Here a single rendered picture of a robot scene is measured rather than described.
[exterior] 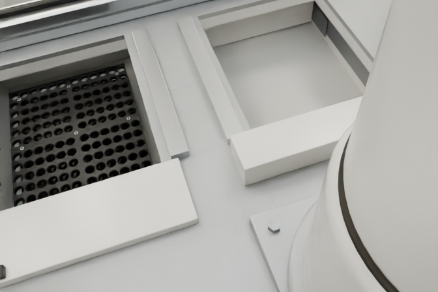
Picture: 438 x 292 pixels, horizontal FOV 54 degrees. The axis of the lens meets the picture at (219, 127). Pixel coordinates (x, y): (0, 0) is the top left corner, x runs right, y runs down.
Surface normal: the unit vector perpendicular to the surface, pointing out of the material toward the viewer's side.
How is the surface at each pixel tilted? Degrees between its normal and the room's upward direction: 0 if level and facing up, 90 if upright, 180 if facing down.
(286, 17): 90
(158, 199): 0
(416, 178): 73
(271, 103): 0
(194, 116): 0
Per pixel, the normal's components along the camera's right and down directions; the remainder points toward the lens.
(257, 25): 0.32, 0.75
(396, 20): -0.99, -0.01
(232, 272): -0.05, -0.60
